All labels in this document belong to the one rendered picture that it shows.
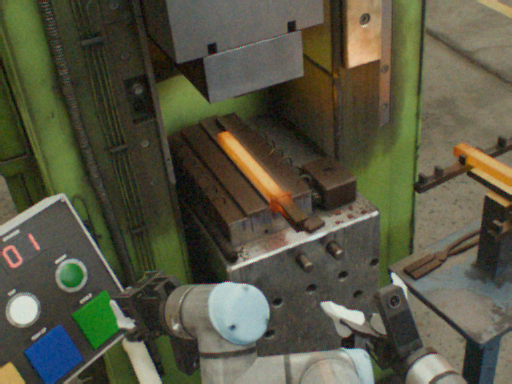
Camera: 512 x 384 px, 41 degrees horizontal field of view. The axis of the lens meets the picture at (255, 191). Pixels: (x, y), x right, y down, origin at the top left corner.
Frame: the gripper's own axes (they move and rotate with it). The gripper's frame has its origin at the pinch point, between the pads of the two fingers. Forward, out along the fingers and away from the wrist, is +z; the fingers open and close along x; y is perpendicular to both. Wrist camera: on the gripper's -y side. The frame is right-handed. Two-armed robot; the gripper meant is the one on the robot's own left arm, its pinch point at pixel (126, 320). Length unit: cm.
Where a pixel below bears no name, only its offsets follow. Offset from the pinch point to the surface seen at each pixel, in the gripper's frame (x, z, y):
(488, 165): -80, -21, -18
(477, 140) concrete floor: -238, 88, -71
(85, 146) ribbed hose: -19.5, 19.3, 27.0
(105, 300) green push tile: -2.5, 9.7, 2.4
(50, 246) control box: 0.4, 10.4, 15.9
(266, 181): -49, 12, 1
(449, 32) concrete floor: -348, 150, -36
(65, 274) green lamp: 1.0, 10.0, 10.4
